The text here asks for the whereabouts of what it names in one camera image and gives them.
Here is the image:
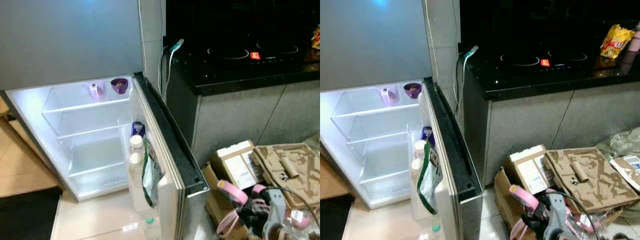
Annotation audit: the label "grey fridge cabinet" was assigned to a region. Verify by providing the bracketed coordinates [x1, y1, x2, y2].
[320, 82, 426, 210]
[0, 75, 136, 202]

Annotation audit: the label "open brown cardboard carton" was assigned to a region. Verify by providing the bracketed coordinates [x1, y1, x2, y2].
[201, 165, 251, 240]
[494, 169, 546, 240]

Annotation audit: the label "cardboard box with white label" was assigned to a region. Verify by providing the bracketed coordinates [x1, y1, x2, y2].
[209, 140, 263, 191]
[504, 145, 551, 196]

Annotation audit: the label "brown moulded pulp tray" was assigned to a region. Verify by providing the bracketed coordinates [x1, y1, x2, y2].
[252, 143, 321, 208]
[544, 147, 640, 213]

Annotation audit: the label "black floor mat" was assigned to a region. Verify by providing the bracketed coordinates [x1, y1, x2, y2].
[0, 187, 63, 240]
[320, 194, 355, 240]

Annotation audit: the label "grey kitchen cabinets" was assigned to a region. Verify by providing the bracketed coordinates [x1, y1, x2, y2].
[192, 75, 321, 166]
[482, 82, 640, 186]

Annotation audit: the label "flat box with white label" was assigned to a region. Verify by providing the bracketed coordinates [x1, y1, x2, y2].
[610, 155, 640, 193]

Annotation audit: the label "green and white food bag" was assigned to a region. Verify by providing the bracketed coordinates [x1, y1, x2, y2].
[417, 142, 443, 216]
[141, 137, 163, 208]

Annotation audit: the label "grey-green sack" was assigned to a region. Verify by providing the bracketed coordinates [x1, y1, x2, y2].
[595, 127, 640, 161]

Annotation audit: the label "black kitchen countertop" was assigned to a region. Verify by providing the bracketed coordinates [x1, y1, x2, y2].
[164, 0, 321, 96]
[459, 0, 640, 101]

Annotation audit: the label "black induction hob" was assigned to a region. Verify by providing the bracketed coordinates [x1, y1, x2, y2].
[492, 45, 596, 71]
[200, 40, 306, 63]

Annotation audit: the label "purple bowl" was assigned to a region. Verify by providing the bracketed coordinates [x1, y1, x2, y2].
[110, 78, 129, 95]
[403, 82, 423, 99]

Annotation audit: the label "pink bottle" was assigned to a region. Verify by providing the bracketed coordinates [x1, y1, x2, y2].
[629, 22, 640, 53]

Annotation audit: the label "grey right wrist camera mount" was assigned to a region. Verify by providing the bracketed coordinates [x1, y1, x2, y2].
[542, 194, 568, 240]
[262, 197, 288, 240]

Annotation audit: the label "pink cord bundle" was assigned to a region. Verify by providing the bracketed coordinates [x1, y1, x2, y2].
[215, 179, 271, 240]
[509, 184, 551, 240]

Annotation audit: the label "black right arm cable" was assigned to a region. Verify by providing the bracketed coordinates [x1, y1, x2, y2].
[555, 190, 606, 240]
[272, 186, 321, 226]

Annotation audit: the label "teal plug with white cable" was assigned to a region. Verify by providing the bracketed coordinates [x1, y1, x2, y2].
[452, 45, 479, 118]
[159, 38, 185, 103]

